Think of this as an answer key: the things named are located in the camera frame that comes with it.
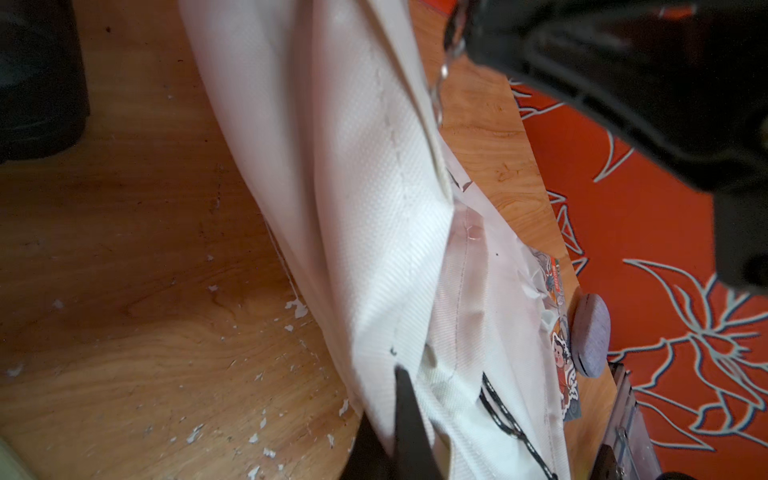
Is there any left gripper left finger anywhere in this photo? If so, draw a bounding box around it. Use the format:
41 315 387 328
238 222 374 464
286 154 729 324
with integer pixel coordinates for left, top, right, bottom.
340 415 394 480

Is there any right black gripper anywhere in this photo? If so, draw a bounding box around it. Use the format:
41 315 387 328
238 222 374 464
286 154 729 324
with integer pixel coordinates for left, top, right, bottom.
443 1 767 294

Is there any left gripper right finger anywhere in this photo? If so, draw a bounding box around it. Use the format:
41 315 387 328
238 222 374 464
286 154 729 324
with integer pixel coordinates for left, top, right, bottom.
393 366 443 480

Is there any blue mythology picture book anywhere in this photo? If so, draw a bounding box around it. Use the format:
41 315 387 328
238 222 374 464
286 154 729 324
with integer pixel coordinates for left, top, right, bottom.
531 248 581 421

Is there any white backpack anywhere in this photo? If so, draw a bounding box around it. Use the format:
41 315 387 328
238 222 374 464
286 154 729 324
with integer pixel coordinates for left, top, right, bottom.
180 1 570 479

